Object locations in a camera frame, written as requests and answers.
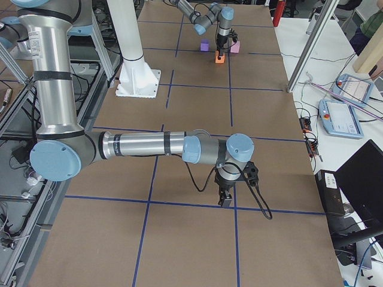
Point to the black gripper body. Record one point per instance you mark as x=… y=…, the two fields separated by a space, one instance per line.
x=223 y=183
x=221 y=41

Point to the orange foam block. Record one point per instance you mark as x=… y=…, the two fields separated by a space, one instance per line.
x=219 y=60

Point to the pink foam block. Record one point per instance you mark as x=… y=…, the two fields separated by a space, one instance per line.
x=235 y=47

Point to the purple foam block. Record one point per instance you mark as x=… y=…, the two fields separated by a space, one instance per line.
x=204 y=45

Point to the red cylinder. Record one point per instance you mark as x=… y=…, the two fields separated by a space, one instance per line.
x=279 y=11

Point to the black computer box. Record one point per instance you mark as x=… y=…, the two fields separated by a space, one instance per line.
x=330 y=193

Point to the teach pendant near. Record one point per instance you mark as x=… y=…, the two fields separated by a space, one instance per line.
x=339 y=119

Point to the teach pendant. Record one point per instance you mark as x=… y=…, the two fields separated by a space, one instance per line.
x=354 y=88
x=339 y=119

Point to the black monitor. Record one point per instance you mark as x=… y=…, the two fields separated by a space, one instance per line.
x=360 y=179

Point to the teach pendant far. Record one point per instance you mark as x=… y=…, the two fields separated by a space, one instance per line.
x=354 y=88

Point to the seated person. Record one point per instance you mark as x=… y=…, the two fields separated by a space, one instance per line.
x=366 y=31

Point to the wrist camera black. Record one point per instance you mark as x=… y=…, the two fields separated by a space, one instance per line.
x=233 y=35
x=251 y=172

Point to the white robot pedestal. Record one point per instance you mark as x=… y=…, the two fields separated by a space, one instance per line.
x=136 y=78

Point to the aluminium frame post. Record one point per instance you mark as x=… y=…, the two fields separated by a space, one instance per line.
x=325 y=16

